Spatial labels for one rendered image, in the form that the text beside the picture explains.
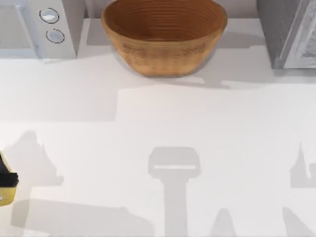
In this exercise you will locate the yellow bread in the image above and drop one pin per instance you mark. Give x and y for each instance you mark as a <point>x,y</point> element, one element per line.
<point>7,195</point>

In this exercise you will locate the brown woven basket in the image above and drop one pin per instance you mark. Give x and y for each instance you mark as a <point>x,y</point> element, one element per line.
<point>163,51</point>

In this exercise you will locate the pale microwave oven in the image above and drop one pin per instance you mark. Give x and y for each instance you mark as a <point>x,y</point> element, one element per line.
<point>69,29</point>

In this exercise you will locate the round microwave knob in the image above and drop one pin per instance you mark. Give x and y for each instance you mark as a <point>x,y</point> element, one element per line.
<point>55,35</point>
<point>49,15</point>

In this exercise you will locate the grey cabinet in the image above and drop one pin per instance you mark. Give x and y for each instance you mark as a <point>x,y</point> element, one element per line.
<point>274,29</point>

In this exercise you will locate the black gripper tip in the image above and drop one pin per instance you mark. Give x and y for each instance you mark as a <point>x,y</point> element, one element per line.
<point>7,176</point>

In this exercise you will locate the pale grey cabinet door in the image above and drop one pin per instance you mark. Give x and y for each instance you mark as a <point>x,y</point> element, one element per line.
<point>302,42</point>

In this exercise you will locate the pale microwave door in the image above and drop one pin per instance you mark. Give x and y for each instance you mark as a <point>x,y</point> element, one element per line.
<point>14,27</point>

